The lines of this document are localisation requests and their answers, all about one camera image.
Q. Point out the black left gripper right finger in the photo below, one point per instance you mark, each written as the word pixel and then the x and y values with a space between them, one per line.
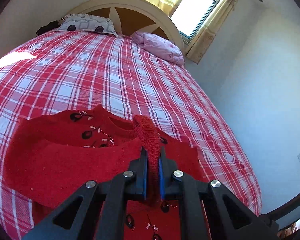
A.
pixel 208 210

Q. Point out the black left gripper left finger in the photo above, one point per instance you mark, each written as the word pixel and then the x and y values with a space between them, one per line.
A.
pixel 96 210

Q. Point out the red knitted sweater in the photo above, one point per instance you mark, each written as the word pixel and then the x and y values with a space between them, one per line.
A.
pixel 51 156

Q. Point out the black clothing pile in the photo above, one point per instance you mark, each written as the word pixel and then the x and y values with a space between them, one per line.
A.
pixel 50 26

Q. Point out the red plaid bed sheet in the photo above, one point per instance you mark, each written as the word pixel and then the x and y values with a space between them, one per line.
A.
pixel 63 70

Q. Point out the yellow curtain right of headboard window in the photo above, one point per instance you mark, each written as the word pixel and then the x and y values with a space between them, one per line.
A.
pixel 206 34

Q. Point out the pink folded quilt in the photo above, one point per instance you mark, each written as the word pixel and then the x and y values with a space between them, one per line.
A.
pixel 159 47

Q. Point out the grey patterned pillow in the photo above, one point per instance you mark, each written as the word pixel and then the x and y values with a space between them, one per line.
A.
pixel 86 22

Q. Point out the cream wooden headboard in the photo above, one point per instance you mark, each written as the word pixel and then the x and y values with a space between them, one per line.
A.
pixel 129 16

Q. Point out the headboard side window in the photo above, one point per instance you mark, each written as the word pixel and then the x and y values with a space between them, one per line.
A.
pixel 190 16

